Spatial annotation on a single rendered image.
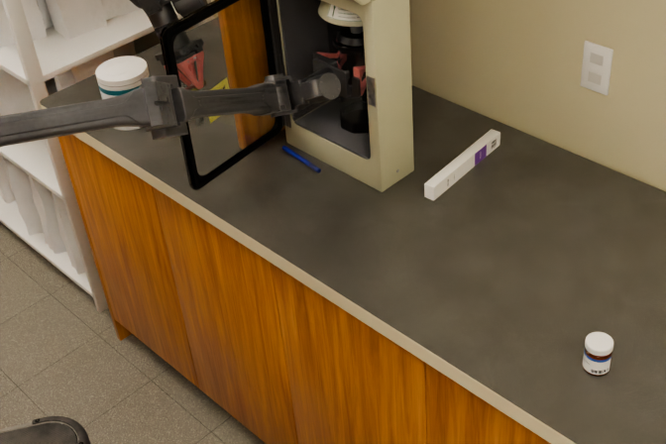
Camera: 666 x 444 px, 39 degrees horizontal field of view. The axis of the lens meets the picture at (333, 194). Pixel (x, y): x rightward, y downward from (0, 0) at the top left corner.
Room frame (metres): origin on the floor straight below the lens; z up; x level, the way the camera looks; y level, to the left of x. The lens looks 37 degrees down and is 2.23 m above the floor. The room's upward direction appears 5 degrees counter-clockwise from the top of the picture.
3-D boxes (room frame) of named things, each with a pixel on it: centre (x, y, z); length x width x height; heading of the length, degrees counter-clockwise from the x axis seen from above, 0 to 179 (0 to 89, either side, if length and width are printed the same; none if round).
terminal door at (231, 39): (1.82, 0.21, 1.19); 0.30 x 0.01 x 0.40; 138
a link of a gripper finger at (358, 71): (1.84, -0.08, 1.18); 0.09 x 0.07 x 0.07; 133
